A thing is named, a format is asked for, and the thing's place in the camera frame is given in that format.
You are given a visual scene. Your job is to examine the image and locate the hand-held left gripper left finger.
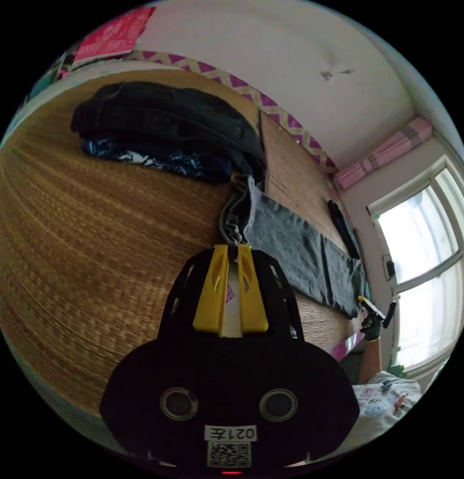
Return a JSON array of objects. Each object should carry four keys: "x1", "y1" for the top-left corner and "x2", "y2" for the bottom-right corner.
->
[{"x1": 192, "y1": 244, "x2": 230, "y2": 335}]

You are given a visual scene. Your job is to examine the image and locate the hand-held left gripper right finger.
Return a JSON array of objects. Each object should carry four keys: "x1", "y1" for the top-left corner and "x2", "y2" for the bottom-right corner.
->
[{"x1": 237, "y1": 243, "x2": 270, "y2": 335}]

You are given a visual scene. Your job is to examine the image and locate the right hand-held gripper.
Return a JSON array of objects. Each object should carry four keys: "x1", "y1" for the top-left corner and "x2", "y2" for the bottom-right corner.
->
[{"x1": 358, "y1": 295, "x2": 387, "y2": 328}]

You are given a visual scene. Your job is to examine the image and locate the gray pants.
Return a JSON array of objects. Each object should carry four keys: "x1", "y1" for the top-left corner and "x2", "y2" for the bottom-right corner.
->
[{"x1": 218, "y1": 175, "x2": 368, "y2": 319}]

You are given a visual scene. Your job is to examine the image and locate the person's right hand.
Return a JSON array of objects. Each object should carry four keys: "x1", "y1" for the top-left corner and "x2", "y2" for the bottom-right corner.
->
[{"x1": 360, "y1": 316, "x2": 383, "y2": 342}]

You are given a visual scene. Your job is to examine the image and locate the window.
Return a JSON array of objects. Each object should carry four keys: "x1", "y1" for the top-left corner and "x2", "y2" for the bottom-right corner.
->
[{"x1": 366, "y1": 155, "x2": 464, "y2": 379}]

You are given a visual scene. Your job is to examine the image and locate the person's body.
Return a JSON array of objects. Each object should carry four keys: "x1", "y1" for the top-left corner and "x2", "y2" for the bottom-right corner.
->
[{"x1": 352, "y1": 370, "x2": 423, "y2": 448}]

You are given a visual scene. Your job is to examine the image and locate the pink rolled curtain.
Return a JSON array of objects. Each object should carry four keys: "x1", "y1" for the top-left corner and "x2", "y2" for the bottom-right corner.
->
[{"x1": 332, "y1": 116, "x2": 434, "y2": 191}]

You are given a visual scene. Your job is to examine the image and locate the pile of clothes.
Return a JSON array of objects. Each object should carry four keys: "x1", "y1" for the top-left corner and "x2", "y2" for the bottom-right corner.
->
[{"x1": 70, "y1": 81, "x2": 269, "y2": 185}]

